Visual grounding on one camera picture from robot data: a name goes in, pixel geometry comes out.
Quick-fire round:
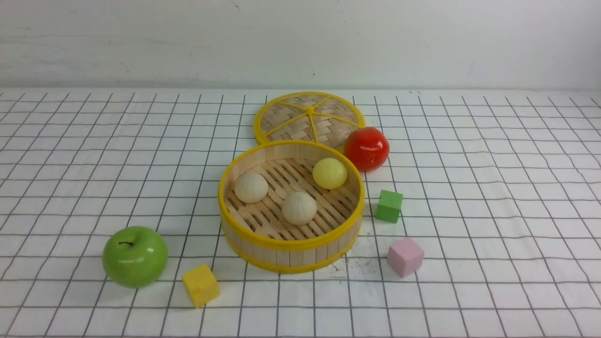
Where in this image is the yellow bun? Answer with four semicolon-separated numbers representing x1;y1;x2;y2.
313;158;347;190

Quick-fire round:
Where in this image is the beige bun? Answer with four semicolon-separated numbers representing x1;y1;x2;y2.
281;191;317;225

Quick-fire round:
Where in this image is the white bun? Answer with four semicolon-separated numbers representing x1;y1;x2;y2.
234;171;269;204

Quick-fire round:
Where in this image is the bamboo steamer tray yellow rim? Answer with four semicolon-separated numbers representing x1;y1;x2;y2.
217;140;365;273

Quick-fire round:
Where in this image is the woven bamboo steamer lid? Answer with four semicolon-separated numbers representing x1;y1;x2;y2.
253;92;366;152

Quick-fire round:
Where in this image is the red tomato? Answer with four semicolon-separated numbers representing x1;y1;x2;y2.
343;128;390;172

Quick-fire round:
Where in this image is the green foam cube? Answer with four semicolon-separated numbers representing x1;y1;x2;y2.
374;190;403;224

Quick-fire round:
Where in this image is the pink foam cube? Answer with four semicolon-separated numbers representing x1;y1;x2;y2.
386;237;424;278

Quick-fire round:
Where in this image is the yellow foam cube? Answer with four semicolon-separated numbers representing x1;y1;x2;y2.
182;264;220;308

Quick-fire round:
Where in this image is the green apple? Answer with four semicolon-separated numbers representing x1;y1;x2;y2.
102;226;168;288

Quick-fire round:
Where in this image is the white grid tablecloth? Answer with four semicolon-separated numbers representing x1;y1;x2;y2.
0;89;601;338

